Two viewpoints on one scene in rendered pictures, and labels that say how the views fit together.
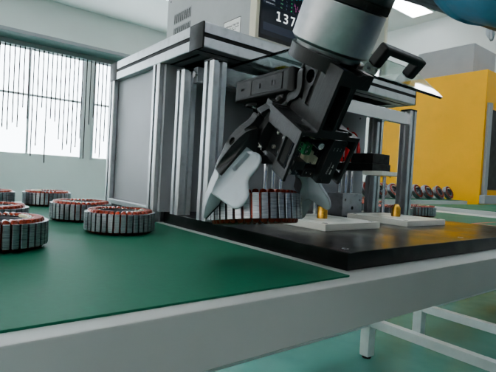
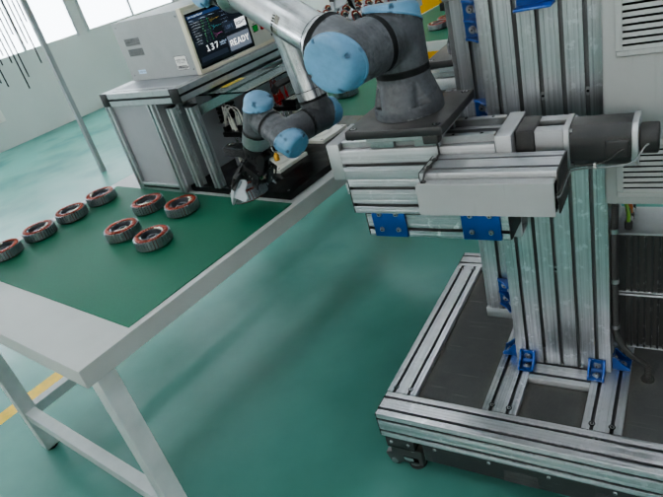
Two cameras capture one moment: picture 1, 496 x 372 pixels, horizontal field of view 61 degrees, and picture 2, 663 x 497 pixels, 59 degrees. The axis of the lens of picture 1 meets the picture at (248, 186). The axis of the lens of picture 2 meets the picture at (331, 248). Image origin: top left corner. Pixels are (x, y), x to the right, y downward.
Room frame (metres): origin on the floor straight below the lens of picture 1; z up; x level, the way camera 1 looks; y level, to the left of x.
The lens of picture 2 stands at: (-1.13, 0.01, 1.43)
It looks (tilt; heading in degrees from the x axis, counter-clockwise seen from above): 28 degrees down; 353
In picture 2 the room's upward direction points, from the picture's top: 16 degrees counter-clockwise
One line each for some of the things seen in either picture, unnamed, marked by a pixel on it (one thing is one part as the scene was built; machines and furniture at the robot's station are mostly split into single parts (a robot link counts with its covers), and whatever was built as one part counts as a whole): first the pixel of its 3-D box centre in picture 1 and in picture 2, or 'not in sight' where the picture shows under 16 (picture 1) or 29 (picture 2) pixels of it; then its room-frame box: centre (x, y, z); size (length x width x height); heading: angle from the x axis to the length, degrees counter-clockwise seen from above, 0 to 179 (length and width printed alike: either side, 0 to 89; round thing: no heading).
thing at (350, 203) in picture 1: (344, 203); not in sight; (1.05, -0.24, 0.80); 0.08 x 0.05 x 0.06; 128
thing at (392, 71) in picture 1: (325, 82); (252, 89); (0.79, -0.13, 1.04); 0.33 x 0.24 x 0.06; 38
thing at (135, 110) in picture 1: (134, 145); (148, 148); (0.98, 0.27, 0.91); 0.28 x 0.03 x 0.32; 38
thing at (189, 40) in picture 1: (268, 85); (210, 65); (1.11, -0.04, 1.09); 0.68 x 0.44 x 0.05; 128
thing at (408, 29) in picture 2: not in sight; (393, 34); (0.07, -0.39, 1.20); 0.13 x 0.12 x 0.14; 118
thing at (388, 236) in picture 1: (355, 226); (297, 151); (0.87, -0.23, 0.76); 0.64 x 0.47 x 0.02; 128
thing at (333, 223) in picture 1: (321, 221); (277, 161); (0.79, -0.14, 0.78); 0.15 x 0.15 x 0.01; 38
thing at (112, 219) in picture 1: (119, 219); (182, 206); (0.69, 0.21, 0.77); 0.11 x 0.11 x 0.04
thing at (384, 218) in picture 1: (395, 218); (319, 133); (0.94, -0.33, 0.78); 0.15 x 0.15 x 0.01; 38
